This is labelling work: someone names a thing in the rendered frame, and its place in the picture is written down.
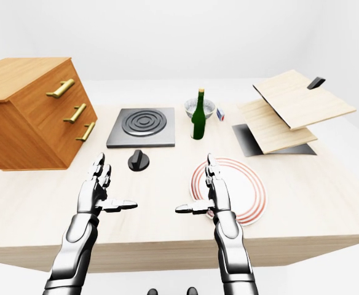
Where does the round black stove knob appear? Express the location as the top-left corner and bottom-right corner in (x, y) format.
(127, 149), (151, 171)

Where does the wooden cabinet drawer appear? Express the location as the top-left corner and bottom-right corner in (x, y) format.
(28, 79), (90, 147)
(9, 58), (80, 125)
(47, 98), (98, 168)

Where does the large pale wooden board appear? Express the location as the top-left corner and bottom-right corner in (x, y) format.
(252, 69), (357, 131)

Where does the brass drawer handle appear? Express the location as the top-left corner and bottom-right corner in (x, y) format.
(45, 78), (76, 99)
(63, 103), (87, 125)
(75, 122), (96, 143)

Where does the wooden cabinet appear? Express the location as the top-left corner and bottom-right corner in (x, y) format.
(0, 57), (99, 171)

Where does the patterned grey bowl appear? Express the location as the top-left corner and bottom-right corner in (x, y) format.
(184, 98), (216, 119)

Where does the small pale wooden board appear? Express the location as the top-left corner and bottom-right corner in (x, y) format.
(237, 98), (318, 155)

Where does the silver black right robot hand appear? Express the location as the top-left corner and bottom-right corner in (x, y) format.
(175, 153), (232, 216)

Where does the green glass bottle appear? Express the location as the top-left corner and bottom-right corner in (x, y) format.
(190, 88), (207, 140)

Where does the white plate with red rings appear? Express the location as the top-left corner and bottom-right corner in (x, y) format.
(189, 157), (268, 227)

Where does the flat dark stove plate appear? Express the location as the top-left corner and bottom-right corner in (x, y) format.
(106, 107), (176, 149)

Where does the small black block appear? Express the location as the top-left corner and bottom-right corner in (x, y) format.
(307, 77), (326, 90)

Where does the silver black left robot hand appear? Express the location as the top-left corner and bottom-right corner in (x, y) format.
(77, 152), (138, 216)

